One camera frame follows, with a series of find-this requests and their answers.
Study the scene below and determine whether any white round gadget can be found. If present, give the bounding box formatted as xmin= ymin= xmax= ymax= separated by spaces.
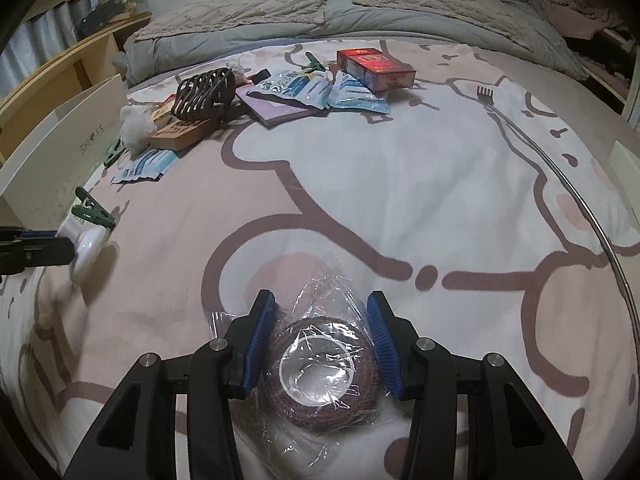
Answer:
xmin=56 ymin=224 xmax=119 ymax=286

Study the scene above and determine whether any grey window curtain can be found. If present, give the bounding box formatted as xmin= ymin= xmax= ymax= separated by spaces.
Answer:
xmin=0 ymin=0 xmax=86 ymax=91

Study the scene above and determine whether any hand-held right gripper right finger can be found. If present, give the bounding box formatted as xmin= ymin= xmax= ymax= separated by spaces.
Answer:
xmin=366 ymin=290 xmax=586 ymax=480

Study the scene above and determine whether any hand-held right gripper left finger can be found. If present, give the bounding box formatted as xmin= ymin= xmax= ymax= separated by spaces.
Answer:
xmin=62 ymin=289 xmax=278 ymax=480

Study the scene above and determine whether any dark plush toy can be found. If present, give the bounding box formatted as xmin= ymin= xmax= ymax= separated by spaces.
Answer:
xmin=77 ymin=2 xmax=126 ymax=36

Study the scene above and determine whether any metal back scratcher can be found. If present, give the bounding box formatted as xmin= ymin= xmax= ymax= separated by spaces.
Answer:
xmin=472 ymin=85 xmax=640 ymax=346

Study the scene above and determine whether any grey duvet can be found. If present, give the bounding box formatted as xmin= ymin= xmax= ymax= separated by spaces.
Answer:
xmin=122 ymin=0 xmax=591 ymax=86

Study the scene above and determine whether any wooden closet niche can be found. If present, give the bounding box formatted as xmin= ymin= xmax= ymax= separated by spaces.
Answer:
xmin=525 ymin=0 xmax=640 ymax=116

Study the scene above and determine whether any pile of pink clothes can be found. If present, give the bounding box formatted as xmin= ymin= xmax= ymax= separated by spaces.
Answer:
xmin=540 ymin=0 xmax=626 ymax=41

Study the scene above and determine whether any white cardboard storage box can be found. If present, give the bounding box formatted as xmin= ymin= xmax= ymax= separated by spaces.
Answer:
xmin=0 ymin=74 xmax=130 ymax=228

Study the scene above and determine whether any printed cartoon blanket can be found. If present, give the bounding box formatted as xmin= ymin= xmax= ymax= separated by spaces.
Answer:
xmin=0 ymin=35 xmax=640 ymax=480

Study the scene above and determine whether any purple notebook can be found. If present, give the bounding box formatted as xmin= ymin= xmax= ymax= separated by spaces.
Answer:
xmin=235 ymin=84 xmax=331 ymax=128

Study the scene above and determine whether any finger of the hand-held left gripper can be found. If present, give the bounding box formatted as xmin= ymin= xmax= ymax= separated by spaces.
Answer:
xmin=0 ymin=227 xmax=60 ymax=242
xmin=0 ymin=237 xmax=76 ymax=276

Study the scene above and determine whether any plastic brown tape roll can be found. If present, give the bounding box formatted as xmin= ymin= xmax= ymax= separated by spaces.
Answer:
xmin=210 ymin=275 xmax=416 ymax=466

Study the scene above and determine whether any dark red cardboard box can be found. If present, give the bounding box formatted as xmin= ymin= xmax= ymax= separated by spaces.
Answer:
xmin=336 ymin=47 xmax=386 ymax=68

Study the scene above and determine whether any wooden shelf unit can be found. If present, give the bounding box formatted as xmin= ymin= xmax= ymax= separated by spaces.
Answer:
xmin=0 ymin=10 xmax=153 ymax=121

